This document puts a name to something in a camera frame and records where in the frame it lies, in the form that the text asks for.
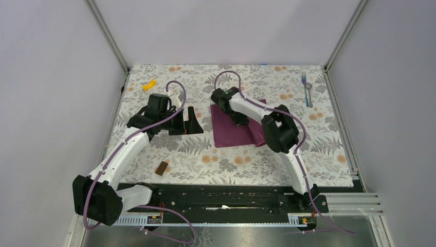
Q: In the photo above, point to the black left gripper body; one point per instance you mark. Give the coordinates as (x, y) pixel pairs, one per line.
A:
(175, 125)

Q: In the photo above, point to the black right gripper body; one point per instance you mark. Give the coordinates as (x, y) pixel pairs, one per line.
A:
(238, 119)

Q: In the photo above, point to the purple cloth napkin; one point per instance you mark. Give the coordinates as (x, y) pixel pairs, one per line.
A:
(227, 134)

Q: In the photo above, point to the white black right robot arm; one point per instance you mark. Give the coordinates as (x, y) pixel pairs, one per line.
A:
(279, 130)

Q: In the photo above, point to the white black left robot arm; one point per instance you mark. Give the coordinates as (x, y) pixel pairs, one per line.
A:
(97, 196)

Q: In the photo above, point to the yellow plastic block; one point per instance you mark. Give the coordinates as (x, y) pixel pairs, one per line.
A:
(149, 86)

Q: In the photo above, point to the floral patterned table mat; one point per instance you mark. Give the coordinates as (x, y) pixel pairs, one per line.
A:
(226, 153)

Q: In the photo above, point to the brown rectangular block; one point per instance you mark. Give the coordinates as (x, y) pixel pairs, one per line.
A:
(160, 170)

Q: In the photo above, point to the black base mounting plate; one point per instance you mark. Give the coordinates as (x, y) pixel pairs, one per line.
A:
(240, 202)

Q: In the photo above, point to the iridescent fork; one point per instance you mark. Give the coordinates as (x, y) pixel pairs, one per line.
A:
(304, 82)

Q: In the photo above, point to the silver spoon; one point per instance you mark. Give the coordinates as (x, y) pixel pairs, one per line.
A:
(308, 87)

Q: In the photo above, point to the slotted grey cable duct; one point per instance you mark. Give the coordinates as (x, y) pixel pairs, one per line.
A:
(173, 220)

